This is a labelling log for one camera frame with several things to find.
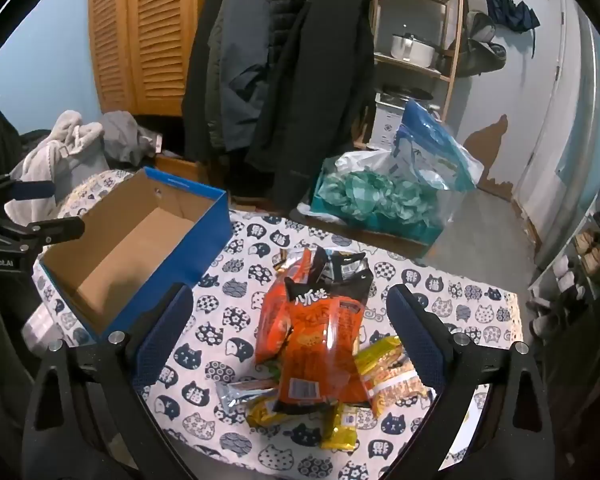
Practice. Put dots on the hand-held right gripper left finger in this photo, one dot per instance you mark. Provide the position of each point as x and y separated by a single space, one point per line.
165 332

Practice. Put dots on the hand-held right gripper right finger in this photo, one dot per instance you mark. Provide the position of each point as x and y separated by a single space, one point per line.
420 342

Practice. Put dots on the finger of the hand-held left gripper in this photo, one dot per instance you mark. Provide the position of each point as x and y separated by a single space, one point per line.
55 230
32 190

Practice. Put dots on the yellow orange snack packet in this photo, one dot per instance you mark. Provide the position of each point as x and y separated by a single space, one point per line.
390 375

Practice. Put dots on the blue cardboard box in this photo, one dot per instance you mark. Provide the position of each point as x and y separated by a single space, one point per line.
130 255

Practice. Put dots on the silver snack packet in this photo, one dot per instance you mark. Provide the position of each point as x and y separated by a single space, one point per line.
240 392

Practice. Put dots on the large orange snack bag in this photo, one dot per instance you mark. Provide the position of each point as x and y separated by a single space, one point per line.
320 345

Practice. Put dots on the orange red snack bag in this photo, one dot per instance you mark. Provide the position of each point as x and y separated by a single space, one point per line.
275 320

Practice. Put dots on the grey hooded garment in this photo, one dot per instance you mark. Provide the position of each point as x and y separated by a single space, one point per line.
60 150

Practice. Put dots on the cat print tablecloth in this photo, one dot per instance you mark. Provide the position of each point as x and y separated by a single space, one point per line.
220 340

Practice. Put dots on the black snack packet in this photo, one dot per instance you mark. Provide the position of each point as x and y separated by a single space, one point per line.
347 272

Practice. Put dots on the wooden drawer unit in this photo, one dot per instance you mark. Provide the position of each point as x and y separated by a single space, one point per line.
182 167

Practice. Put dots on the green plastic bag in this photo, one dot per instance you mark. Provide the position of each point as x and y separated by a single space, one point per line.
370 195

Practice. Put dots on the shoe rack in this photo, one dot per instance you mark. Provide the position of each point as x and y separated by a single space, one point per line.
580 260

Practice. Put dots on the blue plastic bag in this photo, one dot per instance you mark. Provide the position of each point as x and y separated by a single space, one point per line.
430 155

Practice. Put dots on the white plastic bag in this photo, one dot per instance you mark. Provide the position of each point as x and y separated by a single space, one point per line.
360 162

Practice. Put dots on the dark olive jacket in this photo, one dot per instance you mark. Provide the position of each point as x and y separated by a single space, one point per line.
200 100

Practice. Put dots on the wooden louvered cabinet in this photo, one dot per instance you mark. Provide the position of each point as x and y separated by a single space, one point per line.
150 35

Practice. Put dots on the blue grey jacket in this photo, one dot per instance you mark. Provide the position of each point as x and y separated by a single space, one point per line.
242 70

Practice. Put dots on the white door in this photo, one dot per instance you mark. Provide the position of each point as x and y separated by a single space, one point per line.
555 135

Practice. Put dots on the black coat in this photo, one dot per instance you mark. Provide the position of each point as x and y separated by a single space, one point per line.
315 110

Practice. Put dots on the white pot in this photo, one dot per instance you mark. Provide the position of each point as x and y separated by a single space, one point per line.
412 50

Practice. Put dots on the grey hanging bag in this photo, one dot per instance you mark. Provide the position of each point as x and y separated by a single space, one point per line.
482 45

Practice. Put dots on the wooden shelf rack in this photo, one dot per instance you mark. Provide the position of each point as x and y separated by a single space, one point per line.
452 35

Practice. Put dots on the black puffer jacket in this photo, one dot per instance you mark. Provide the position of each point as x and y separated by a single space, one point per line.
292 0

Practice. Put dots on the navy umbrella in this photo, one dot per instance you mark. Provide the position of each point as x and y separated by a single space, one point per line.
512 12

